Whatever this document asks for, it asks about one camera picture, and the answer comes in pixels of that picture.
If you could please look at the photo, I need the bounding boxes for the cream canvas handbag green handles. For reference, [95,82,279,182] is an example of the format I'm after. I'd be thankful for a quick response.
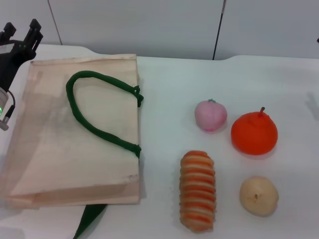
[0,53,145,239]

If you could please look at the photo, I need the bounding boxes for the orange striped bread roll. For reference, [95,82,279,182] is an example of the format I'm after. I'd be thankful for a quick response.
[179,150,216,234]

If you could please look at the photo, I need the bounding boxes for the pink toy peach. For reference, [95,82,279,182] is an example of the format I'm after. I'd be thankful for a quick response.
[194,98,228,133]

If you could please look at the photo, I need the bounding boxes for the orange toy fruit with stem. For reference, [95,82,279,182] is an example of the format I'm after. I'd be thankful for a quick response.
[230,106,279,156]

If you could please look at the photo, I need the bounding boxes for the thin dark vertical cable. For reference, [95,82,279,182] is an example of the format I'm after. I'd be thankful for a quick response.
[212,0,227,61]

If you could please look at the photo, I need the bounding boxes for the beige round toy fruit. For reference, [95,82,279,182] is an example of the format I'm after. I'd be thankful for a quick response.
[239,175,280,217]

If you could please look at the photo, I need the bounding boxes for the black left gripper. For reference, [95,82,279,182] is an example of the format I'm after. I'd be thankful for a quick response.
[0,19,44,93]

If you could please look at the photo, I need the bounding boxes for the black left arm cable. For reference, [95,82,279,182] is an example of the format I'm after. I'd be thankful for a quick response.
[0,89,16,131]

